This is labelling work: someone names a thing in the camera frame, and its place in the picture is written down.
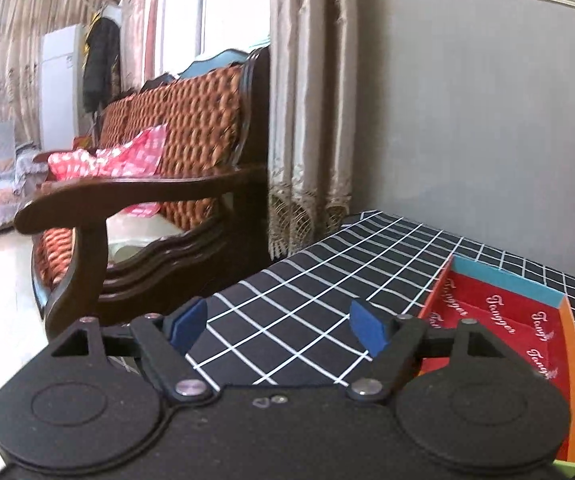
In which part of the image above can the pink checked cloth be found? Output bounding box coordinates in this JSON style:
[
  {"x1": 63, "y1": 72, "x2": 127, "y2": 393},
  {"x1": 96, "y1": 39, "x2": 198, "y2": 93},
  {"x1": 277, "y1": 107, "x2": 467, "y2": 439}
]
[{"x1": 47, "y1": 122, "x2": 170, "y2": 218}]

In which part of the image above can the white standing air conditioner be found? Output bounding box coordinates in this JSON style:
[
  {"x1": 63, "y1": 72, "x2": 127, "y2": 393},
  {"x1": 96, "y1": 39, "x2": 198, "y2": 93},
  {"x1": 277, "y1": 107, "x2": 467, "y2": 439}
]
[{"x1": 38, "y1": 24, "x2": 86, "y2": 154}]

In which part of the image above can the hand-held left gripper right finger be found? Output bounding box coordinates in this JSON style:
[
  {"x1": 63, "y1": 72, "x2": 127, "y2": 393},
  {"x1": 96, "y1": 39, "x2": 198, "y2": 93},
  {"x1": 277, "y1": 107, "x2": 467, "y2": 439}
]
[{"x1": 345, "y1": 299, "x2": 506, "y2": 406}]

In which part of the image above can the beige patterned curtain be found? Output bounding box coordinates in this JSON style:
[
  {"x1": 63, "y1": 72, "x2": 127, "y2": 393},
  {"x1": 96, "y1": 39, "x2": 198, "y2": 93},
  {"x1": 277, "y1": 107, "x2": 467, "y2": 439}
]
[{"x1": 0, "y1": 0, "x2": 109, "y2": 147}]

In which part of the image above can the black coat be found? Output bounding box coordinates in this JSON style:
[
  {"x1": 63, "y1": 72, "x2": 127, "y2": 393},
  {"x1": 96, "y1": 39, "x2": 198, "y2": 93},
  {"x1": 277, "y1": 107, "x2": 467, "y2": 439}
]
[{"x1": 82, "y1": 16, "x2": 121, "y2": 114}]

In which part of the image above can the beige satin curtain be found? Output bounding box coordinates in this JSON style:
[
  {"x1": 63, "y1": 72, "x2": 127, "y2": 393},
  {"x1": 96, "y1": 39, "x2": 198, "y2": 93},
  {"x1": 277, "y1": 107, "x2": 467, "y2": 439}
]
[{"x1": 267, "y1": 0, "x2": 359, "y2": 262}]

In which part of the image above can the white seat cushion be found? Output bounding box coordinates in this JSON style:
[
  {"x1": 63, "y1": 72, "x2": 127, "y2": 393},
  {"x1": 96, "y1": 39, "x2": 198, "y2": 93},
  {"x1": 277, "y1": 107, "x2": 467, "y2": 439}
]
[{"x1": 106, "y1": 210, "x2": 189, "y2": 263}]

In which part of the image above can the pink sheer curtain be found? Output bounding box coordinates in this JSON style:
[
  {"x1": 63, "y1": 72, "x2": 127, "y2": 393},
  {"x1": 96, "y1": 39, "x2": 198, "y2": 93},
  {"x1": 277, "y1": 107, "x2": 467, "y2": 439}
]
[{"x1": 121, "y1": 0, "x2": 168, "y2": 97}]

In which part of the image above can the red cardboard box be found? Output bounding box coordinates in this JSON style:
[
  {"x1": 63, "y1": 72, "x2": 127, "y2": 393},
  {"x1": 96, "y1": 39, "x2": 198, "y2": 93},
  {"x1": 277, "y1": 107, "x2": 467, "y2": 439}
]
[{"x1": 415, "y1": 254, "x2": 575, "y2": 479}]

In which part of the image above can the wooden sofa with orange cushions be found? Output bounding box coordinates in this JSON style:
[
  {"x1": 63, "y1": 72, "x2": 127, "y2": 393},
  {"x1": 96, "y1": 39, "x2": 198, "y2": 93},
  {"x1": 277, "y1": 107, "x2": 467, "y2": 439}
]
[{"x1": 14, "y1": 46, "x2": 273, "y2": 342}]

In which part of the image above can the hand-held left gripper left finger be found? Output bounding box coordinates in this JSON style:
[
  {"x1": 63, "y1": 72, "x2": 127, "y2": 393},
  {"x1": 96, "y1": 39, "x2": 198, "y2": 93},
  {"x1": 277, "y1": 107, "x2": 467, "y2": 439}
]
[{"x1": 50, "y1": 299, "x2": 218, "y2": 408}]

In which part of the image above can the black white grid tablecloth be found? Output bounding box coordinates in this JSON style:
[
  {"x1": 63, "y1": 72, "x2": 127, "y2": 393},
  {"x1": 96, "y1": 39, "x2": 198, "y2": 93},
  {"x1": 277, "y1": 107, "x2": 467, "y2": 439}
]
[{"x1": 107, "y1": 210, "x2": 575, "y2": 480}]

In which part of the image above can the window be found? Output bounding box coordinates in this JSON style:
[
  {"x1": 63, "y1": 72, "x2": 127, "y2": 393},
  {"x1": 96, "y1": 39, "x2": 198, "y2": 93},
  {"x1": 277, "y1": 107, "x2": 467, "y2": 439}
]
[{"x1": 160, "y1": 0, "x2": 273, "y2": 83}]

